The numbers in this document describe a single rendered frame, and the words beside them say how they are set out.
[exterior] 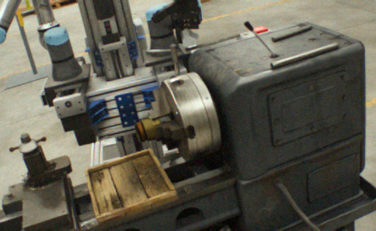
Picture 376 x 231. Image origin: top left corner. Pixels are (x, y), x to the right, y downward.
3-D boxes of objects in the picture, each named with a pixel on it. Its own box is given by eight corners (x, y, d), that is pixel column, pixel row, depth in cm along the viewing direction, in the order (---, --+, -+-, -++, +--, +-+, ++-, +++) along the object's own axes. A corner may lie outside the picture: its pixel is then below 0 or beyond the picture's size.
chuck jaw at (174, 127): (182, 115, 167) (192, 123, 156) (185, 127, 168) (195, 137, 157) (153, 124, 164) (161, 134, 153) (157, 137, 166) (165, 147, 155)
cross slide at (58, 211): (62, 165, 186) (58, 156, 184) (71, 224, 149) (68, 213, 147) (25, 177, 183) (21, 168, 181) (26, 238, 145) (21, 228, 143)
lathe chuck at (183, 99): (187, 126, 193) (176, 61, 176) (216, 169, 168) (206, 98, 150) (167, 133, 191) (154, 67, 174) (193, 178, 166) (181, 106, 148)
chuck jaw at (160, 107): (177, 112, 173) (167, 84, 175) (179, 110, 169) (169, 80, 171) (150, 121, 171) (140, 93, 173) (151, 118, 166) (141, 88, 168)
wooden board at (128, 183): (152, 155, 193) (150, 147, 191) (178, 199, 162) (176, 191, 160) (86, 177, 186) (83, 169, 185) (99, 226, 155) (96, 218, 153)
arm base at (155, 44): (149, 50, 227) (144, 31, 222) (178, 44, 228) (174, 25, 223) (151, 59, 213) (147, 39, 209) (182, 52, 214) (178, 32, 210)
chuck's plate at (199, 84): (195, 124, 194) (185, 58, 176) (225, 167, 168) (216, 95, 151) (187, 126, 193) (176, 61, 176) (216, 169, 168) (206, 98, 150)
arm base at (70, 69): (55, 73, 223) (49, 55, 219) (83, 66, 224) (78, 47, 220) (51, 83, 210) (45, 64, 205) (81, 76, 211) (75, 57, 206)
